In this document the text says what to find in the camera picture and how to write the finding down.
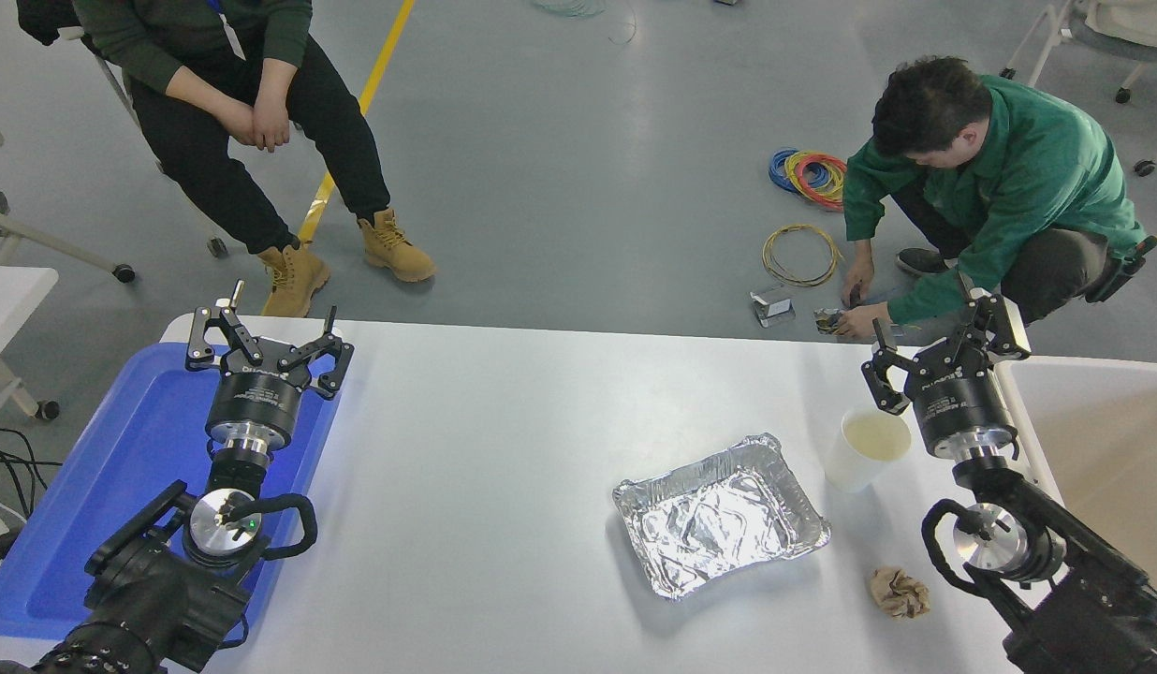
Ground black bag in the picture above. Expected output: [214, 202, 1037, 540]
[16, 0, 84, 47]

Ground grey wheeled chair frame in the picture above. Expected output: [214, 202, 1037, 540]
[0, 125, 138, 285]

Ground white paper cup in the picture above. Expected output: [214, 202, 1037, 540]
[823, 404, 915, 494]

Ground black belt tool pouch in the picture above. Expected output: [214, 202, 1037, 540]
[1086, 235, 1157, 304]

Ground crumpled tan paper ball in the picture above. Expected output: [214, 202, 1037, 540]
[868, 564, 932, 621]

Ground yellow cable coil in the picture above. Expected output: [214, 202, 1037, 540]
[791, 156, 847, 206]

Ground crouching person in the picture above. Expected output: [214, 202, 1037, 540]
[835, 55, 1157, 341]

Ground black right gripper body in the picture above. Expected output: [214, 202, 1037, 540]
[903, 347, 1020, 457]

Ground large pale bin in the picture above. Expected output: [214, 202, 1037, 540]
[993, 354, 1157, 600]

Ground seated person's chair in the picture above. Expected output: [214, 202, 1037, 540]
[57, 25, 231, 260]

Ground crouching person's left hand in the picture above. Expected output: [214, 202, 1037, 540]
[836, 303, 894, 340]

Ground seated person's left hand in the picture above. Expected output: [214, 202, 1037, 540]
[252, 84, 294, 154]

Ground blue cable coil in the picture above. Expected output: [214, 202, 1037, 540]
[768, 147, 827, 195]

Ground blue plastic tray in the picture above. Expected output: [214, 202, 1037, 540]
[0, 342, 344, 647]

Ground white wheeled office chair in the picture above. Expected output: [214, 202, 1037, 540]
[999, 0, 1157, 178]

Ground seated person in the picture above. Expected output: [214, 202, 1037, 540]
[17, 0, 438, 319]

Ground black floor cables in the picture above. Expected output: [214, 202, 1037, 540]
[0, 425, 51, 578]

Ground thin tan cable coil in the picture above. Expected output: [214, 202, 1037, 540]
[761, 222, 844, 289]

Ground seated person's right hand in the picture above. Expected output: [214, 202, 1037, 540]
[217, 95, 261, 149]

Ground crouching person's right hand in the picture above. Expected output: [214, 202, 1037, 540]
[841, 256, 878, 309]

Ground white side table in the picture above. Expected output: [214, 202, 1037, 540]
[0, 266, 61, 423]

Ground silver foil tray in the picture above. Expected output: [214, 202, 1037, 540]
[612, 432, 833, 602]

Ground small metal box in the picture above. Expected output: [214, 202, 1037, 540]
[750, 284, 798, 330]

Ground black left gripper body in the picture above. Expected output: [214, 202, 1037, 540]
[206, 359, 311, 447]

